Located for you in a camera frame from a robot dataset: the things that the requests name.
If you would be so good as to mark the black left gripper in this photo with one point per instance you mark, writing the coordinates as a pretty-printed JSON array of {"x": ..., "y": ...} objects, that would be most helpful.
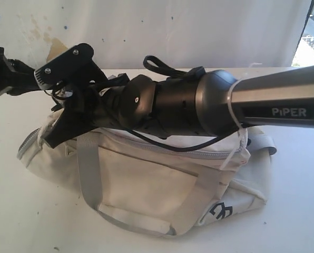
[{"x": 16, "y": 78}]

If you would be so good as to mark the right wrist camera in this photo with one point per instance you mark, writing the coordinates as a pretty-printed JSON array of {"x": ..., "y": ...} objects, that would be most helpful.
[{"x": 74, "y": 66}]

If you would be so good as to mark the white canvas duffel bag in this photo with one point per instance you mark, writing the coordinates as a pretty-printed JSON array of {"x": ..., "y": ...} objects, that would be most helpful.
[{"x": 144, "y": 188}]

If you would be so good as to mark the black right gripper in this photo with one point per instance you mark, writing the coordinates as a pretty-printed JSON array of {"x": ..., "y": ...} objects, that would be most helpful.
[{"x": 91, "y": 107}]

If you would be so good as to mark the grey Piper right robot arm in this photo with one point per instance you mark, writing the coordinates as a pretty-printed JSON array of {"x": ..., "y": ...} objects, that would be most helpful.
[{"x": 215, "y": 105}]

